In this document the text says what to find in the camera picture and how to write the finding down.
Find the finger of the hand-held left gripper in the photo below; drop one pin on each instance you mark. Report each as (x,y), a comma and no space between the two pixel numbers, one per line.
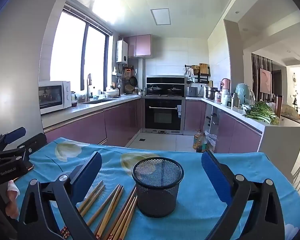
(15,133)
(37,141)

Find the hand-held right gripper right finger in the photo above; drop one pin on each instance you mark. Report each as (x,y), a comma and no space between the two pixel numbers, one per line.
(212,170)

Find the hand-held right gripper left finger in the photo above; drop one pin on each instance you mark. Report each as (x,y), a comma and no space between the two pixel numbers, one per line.
(90,172)

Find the bunch of bamboo chopsticks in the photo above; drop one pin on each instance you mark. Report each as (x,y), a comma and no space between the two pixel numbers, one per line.
(110,205)

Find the black mesh utensil holder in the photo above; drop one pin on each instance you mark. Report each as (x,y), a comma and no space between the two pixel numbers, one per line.
(157,200)

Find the person's left hand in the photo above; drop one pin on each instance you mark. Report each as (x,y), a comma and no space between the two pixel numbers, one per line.
(13,192)

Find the white plastic bag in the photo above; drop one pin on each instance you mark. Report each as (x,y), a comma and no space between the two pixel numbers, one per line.
(212,142)

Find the yellow cooking oil bottle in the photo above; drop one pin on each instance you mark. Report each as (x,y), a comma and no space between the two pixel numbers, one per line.
(197,141)

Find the pink base cabinets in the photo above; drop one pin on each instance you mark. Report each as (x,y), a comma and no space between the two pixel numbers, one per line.
(90,126)
(232,130)

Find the white microwave oven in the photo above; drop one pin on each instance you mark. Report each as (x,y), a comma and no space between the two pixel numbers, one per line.
(52,96)

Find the blue floral tablecloth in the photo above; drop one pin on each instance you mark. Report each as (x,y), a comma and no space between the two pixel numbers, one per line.
(190,212)

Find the grey refrigerator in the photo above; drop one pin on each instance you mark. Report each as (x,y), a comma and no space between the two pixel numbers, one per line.
(20,67)

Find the kitchen sink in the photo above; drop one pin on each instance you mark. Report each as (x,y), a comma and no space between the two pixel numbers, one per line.
(97,101)

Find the steel sink faucet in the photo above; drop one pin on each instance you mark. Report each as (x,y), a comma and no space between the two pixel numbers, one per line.
(88,90)

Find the stainless steel thermos bottle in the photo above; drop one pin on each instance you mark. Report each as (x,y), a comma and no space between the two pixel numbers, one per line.
(235,101)

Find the black integrated stove with oven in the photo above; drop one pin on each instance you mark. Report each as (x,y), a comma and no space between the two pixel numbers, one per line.
(162,115)

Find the bunch of leafy greens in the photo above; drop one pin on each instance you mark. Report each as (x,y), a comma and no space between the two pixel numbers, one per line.
(261,112)

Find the stainless steel stock pot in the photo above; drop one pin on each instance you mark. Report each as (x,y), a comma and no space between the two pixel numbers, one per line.
(210,93)

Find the silver countertop appliance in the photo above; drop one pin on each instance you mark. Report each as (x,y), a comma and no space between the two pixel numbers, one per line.
(192,91)

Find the white cooking pot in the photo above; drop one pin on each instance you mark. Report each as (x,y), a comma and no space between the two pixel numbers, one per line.
(112,93)

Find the light green air fryer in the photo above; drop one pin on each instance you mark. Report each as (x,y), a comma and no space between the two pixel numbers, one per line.
(243,93)

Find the pink electric kettle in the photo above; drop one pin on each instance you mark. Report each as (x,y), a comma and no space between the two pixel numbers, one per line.
(225,84)

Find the black lidded pot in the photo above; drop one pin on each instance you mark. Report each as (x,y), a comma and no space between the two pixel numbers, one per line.
(174,89)
(153,88)

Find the kitchen window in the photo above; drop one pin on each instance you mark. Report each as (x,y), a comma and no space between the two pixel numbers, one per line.
(70,50)

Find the hanging black frying pan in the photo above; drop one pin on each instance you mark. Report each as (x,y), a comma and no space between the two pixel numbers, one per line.
(133,81)

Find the wooden cutting board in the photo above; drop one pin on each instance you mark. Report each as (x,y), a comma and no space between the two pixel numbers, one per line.
(205,68)

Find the dark wooden slat partition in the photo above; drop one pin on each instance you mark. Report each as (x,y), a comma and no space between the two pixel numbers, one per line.
(255,75)

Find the ceiling light panel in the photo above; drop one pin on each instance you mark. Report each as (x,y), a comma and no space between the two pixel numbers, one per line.
(160,17)

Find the black wall rack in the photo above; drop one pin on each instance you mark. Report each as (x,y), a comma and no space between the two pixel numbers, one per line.
(202,78)

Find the pink wall painting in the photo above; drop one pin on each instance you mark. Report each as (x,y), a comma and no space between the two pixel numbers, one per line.
(265,80)

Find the white wall water heater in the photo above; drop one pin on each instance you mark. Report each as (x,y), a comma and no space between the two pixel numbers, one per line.
(122,51)

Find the pink wall cabinet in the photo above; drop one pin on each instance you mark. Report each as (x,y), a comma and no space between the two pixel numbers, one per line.
(140,45)

